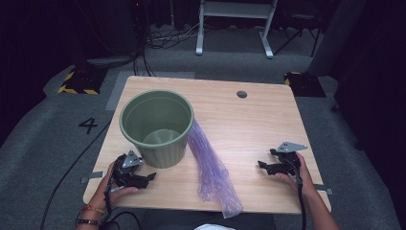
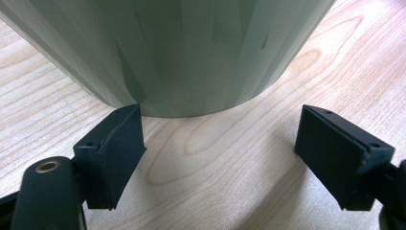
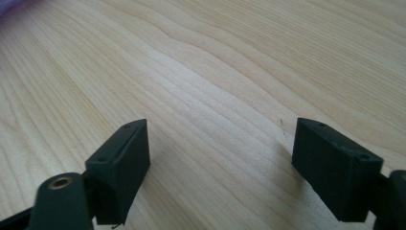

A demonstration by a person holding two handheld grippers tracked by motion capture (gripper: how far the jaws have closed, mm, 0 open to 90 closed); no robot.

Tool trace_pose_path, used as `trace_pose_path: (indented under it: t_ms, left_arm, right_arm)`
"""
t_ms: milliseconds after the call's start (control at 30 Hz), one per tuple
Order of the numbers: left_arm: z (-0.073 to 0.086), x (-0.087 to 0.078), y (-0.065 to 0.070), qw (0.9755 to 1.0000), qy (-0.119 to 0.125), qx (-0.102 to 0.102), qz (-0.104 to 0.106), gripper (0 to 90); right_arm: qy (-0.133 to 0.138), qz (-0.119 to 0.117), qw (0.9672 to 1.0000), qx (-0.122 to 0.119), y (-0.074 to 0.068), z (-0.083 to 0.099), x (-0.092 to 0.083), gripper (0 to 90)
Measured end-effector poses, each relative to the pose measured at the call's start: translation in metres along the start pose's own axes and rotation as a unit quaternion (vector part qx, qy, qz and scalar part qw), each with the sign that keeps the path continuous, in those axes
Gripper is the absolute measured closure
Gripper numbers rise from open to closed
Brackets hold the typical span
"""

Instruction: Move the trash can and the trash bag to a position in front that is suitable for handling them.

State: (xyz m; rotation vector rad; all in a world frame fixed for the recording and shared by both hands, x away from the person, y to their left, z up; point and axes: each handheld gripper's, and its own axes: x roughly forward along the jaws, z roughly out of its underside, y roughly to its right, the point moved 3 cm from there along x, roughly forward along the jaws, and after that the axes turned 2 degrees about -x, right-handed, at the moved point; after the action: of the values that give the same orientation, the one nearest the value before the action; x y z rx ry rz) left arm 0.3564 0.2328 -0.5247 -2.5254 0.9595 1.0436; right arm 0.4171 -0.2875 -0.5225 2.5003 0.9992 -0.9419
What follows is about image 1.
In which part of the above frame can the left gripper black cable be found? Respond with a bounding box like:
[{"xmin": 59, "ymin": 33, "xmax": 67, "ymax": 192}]
[{"xmin": 102, "ymin": 180, "xmax": 142, "ymax": 230}]

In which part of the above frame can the green plastic bin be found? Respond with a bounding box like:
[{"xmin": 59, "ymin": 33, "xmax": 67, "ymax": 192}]
[{"xmin": 119, "ymin": 89, "xmax": 195, "ymax": 170}]

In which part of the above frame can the purple plastic bag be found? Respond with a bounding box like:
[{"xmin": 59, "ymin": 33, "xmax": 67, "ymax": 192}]
[{"xmin": 186, "ymin": 118, "xmax": 244, "ymax": 219}]

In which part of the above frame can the red string bracelet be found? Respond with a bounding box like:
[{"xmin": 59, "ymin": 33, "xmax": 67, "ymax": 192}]
[{"xmin": 80, "ymin": 204, "xmax": 106, "ymax": 215}]

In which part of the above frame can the person's right hand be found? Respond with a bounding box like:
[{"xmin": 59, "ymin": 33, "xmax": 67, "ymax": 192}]
[{"xmin": 275, "ymin": 152, "xmax": 317, "ymax": 200}]

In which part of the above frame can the grey tape strip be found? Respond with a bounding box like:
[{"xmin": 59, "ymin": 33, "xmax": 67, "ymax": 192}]
[
  {"xmin": 313, "ymin": 183, "xmax": 334, "ymax": 196},
  {"xmin": 79, "ymin": 171, "xmax": 106, "ymax": 185}
]

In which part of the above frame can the black tripod stand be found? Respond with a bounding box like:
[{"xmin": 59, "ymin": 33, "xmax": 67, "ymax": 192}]
[{"xmin": 273, "ymin": 11, "xmax": 323, "ymax": 59}]

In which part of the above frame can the grey column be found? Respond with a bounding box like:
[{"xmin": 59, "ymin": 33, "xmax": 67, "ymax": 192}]
[{"xmin": 306, "ymin": 0, "xmax": 368, "ymax": 78}]

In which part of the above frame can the small white object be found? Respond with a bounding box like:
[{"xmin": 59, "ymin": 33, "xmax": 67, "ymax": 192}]
[{"xmin": 192, "ymin": 223, "xmax": 237, "ymax": 230}]

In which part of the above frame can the black floor cable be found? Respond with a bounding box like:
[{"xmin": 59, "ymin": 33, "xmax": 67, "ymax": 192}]
[{"xmin": 38, "ymin": 119, "xmax": 113, "ymax": 230}]

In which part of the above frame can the person's dark clothing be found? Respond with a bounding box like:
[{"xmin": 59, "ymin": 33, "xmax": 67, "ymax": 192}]
[{"xmin": 132, "ymin": 208, "xmax": 276, "ymax": 230}]

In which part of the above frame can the white metal table frame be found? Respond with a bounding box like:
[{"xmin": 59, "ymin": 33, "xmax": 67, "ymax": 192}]
[{"xmin": 194, "ymin": 0, "xmax": 279, "ymax": 59}]

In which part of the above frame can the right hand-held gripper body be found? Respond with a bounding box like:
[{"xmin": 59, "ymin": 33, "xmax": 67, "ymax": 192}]
[{"xmin": 268, "ymin": 141, "xmax": 308, "ymax": 176}]

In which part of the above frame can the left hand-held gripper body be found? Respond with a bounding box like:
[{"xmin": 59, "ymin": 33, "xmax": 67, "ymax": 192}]
[{"xmin": 112, "ymin": 149, "xmax": 147, "ymax": 189}]

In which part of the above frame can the grey flat stand base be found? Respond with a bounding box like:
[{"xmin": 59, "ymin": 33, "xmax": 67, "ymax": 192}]
[{"xmin": 84, "ymin": 55, "xmax": 138, "ymax": 69}]

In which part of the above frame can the black yellow striped base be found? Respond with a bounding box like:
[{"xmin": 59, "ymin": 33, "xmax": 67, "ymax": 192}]
[
  {"xmin": 56, "ymin": 67, "xmax": 108, "ymax": 96},
  {"xmin": 283, "ymin": 71, "xmax": 327, "ymax": 98}
]

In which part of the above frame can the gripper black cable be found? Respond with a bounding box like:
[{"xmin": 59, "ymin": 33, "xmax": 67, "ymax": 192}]
[
  {"xmin": 102, "ymin": 180, "xmax": 142, "ymax": 230},
  {"xmin": 288, "ymin": 157, "xmax": 308, "ymax": 230}
]

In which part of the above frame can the person's left hand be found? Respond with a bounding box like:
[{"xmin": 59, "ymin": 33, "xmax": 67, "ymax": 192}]
[{"xmin": 87, "ymin": 161, "xmax": 139, "ymax": 212}]

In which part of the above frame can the dark bead bracelet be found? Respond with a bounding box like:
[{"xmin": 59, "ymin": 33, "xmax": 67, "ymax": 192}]
[{"xmin": 76, "ymin": 218, "xmax": 101, "ymax": 226}]

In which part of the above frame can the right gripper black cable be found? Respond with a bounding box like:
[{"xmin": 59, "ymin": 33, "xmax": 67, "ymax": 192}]
[{"xmin": 288, "ymin": 157, "xmax": 308, "ymax": 230}]

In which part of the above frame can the bundle of floor cables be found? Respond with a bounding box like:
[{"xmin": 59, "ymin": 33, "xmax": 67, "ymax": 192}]
[{"xmin": 145, "ymin": 21, "xmax": 205, "ymax": 51}]

